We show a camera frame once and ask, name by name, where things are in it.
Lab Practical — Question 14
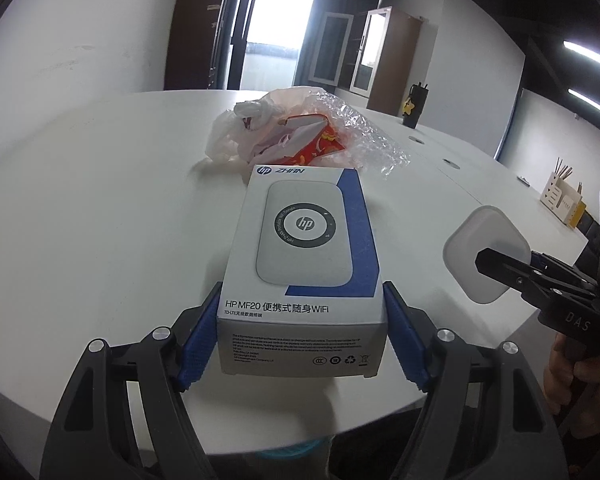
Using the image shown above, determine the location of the white desk organizer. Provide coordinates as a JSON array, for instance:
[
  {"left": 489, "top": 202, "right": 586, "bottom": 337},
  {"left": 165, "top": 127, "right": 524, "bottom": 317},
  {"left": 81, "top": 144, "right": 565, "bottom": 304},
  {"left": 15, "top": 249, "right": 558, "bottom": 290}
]
[{"left": 539, "top": 157, "right": 588, "bottom": 226}]

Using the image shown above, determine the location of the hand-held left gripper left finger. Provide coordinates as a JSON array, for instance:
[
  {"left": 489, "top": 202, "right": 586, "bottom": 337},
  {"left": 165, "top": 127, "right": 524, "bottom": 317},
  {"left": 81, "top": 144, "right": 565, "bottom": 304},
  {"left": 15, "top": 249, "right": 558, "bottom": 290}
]
[{"left": 50, "top": 282, "right": 221, "bottom": 480}]

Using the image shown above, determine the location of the red snack packet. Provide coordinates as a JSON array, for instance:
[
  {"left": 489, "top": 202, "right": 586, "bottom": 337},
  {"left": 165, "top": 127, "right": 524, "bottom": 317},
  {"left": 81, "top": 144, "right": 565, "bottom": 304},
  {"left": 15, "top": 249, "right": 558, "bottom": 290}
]
[{"left": 277, "top": 114, "right": 343, "bottom": 167}]

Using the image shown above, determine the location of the ceiling light strip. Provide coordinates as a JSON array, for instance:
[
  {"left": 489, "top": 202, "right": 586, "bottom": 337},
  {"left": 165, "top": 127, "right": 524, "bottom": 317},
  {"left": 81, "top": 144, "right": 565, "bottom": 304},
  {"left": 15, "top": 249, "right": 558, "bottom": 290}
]
[
  {"left": 567, "top": 90, "right": 600, "bottom": 123},
  {"left": 562, "top": 40, "right": 600, "bottom": 68}
]

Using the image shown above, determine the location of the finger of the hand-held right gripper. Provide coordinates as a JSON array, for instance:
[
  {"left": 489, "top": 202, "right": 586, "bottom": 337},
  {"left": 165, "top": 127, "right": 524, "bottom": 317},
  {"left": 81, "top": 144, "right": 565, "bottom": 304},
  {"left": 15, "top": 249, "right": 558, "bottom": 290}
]
[
  {"left": 476, "top": 248, "right": 598, "bottom": 311},
  {"left": 530, "top": 251, "right": 598, "bottom": 291}
]

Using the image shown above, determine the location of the black tumbler with yellow star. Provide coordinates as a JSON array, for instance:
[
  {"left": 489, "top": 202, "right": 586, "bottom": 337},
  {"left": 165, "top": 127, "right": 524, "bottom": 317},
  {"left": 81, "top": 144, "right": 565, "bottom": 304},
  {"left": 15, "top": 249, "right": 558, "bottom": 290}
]
[{"left": 401, "top": 81, "right": 428, "bottom": 129}]

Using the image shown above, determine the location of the white rounded plastic case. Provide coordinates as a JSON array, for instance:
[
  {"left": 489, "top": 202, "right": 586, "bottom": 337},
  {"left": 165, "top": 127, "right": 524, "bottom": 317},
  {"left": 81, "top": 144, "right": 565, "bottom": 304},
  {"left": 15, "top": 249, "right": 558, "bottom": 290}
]
[{"left": 442, "top": 205, "right": 531, "bottom": 304}]

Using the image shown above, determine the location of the dark brown wooden cabinet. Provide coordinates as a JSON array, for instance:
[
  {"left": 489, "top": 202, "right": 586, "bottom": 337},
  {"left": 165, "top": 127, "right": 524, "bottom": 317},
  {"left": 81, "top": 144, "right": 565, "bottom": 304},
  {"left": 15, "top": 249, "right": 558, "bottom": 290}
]
[{"left": 167, "top": 0, "right": 231, "bottom": 93}]

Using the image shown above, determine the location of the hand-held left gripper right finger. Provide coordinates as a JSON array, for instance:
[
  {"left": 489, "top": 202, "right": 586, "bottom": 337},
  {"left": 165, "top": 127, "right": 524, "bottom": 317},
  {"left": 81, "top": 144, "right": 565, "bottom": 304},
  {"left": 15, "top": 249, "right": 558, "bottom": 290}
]
[{"left": 382, "top": 281, "right": 563, "bottom": 480}]

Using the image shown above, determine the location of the white plastic bag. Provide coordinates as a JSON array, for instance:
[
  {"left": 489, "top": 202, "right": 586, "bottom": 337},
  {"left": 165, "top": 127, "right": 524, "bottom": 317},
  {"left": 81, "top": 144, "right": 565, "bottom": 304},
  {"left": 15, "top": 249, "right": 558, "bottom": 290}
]
[{"left": 205, "top": 86, "right": 326, "bottom": 165}]

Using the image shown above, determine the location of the white and blue cardboard box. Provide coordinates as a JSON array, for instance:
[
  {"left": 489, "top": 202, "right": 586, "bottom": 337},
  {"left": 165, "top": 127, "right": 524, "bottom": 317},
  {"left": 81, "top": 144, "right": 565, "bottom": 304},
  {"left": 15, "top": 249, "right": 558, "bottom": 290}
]
[{"left": 216, "top": 164, "right": 387, "bottom": 380}]

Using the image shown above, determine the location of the dark framed glass door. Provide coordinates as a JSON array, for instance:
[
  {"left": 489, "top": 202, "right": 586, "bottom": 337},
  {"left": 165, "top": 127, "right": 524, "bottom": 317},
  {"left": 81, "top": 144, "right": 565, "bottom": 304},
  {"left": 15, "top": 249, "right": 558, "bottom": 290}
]
[{"left": 225, "top": 0, "right": 323, "bottom": 92}]

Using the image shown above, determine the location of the clear bubble wrap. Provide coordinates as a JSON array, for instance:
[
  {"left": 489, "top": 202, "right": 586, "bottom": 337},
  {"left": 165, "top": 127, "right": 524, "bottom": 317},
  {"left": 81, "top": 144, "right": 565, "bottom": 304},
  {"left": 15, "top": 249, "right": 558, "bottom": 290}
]
[{"left": 280, "top": 87, "right": 412, "bottom": 178}]

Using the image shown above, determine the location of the person's right leg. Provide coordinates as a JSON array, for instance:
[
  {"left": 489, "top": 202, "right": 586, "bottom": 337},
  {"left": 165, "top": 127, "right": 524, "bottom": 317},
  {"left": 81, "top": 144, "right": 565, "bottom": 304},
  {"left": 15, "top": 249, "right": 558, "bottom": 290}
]
[{"left": 330, "top": 405, "right": 423, "bottom": 480}]

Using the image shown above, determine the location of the person's right hand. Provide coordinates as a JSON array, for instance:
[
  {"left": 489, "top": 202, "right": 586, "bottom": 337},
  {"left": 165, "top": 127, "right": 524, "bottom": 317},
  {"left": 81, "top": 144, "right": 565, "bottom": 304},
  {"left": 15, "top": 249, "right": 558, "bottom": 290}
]
[{"left": 542, "top": 335, "right": 600, "bottom": 431}]

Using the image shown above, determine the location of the blue mesh waste basket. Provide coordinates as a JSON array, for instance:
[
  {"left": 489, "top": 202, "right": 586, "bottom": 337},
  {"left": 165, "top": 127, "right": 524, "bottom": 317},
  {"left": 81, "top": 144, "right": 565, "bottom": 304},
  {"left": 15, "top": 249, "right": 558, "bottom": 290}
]
[{"left": 252, "top": 440, "right": 328, "bottom": 463}]

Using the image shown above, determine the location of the brown cabinet with glass doors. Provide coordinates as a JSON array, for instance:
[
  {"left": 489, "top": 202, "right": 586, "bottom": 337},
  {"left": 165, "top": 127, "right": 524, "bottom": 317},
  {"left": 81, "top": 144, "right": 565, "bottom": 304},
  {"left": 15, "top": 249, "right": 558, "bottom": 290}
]
[{"left": 305, "top": 6, "right": 421, "bottom": 111}]

